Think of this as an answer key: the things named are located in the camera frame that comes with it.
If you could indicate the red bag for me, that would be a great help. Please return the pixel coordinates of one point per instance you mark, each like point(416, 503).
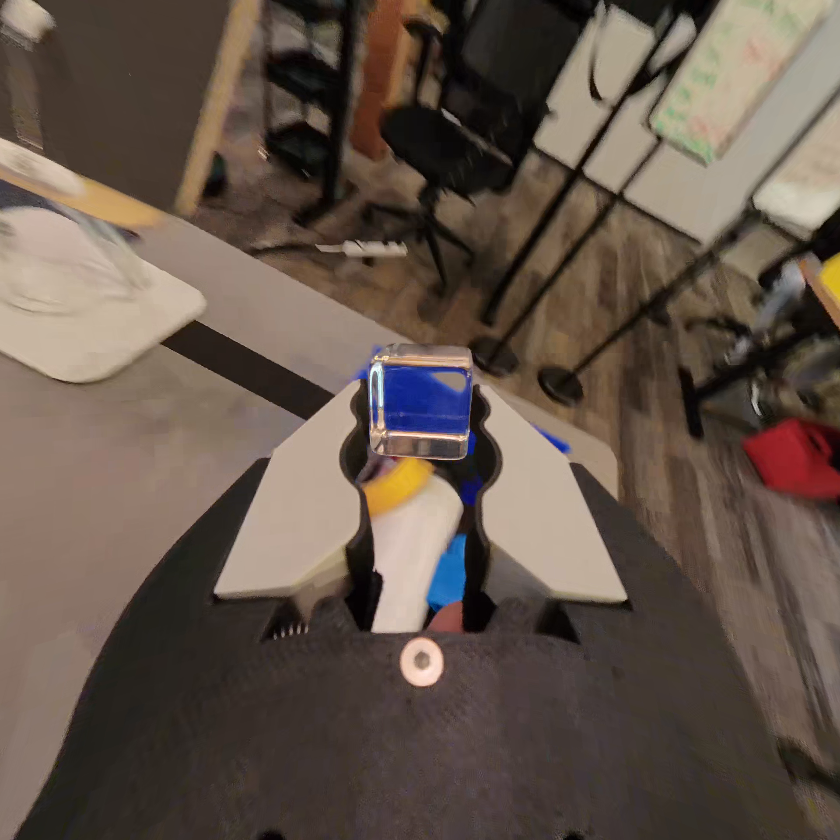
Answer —
point(794, 460)

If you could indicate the black shelf rack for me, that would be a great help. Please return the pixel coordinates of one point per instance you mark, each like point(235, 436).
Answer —
point(309, 92)

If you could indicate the white power strip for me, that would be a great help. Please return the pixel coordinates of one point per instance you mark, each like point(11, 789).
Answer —
point(361, 247)

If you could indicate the clear acrylic cube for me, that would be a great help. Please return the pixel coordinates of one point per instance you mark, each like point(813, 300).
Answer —
point(420, 404)

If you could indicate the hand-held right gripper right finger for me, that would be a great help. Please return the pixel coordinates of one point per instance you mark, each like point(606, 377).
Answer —
point(545, 525)

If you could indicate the white rounded pad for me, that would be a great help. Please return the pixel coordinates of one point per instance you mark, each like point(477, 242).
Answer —
point(92, 328)

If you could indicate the white tube with yellow band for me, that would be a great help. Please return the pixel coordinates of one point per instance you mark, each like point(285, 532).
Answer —
point(410, 538)

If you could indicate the black office chair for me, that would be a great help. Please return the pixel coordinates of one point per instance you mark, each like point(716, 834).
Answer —
point(453, 131)

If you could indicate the blue plastic bin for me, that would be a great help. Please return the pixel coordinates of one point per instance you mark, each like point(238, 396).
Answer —
point(449, 571)

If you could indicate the black whiteboard stand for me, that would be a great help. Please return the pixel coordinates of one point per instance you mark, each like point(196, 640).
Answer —
point(562, 383)
point(496, 355)

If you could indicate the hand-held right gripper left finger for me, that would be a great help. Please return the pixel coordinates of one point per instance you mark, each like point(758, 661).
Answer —
point(295, 525)

